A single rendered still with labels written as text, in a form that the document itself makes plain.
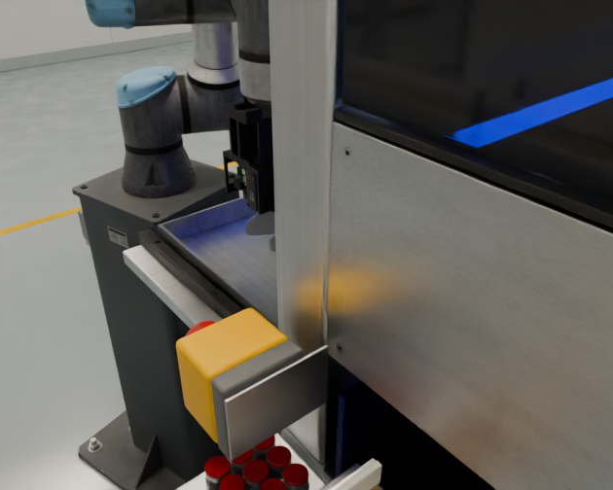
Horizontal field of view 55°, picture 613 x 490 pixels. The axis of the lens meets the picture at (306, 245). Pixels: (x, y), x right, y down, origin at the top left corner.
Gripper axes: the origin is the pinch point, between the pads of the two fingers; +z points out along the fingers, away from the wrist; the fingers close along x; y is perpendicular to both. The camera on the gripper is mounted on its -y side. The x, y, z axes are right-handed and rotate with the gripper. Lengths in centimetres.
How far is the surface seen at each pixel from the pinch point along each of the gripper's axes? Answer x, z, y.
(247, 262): -7.7, 5.1, 2.1
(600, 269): 43, -25, 15
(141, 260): -17.6, 5.4, 13.3
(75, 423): -84, 94, 16
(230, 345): 21.1, -9.8, 21.8
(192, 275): -7.0, 3.3, 11.0
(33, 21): -503, 59, -106
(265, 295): 0.2, 5.1, 4.7
